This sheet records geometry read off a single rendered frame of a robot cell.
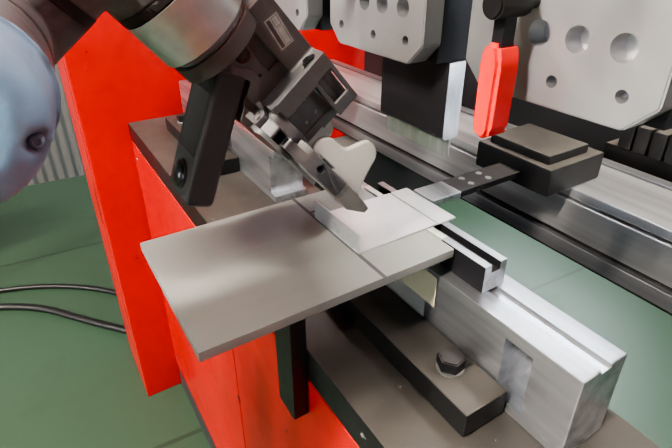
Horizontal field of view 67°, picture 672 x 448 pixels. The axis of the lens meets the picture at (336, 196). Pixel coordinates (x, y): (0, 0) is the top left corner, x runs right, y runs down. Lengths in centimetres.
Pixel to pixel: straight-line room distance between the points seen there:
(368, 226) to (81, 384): 148
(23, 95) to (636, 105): 30
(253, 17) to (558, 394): 39
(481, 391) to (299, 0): 46
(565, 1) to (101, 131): 111
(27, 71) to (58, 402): 170
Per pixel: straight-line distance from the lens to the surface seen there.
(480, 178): 66
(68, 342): 207
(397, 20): 48
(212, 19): 36
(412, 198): 60
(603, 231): 71
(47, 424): 183
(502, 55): 35
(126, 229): 142
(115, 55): 127
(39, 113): 21
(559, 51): 37
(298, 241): 52
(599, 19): 35
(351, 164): 45
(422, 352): 54
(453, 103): 50
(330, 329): 60
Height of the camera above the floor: 128
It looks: 28 degrees down
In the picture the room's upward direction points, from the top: straight up
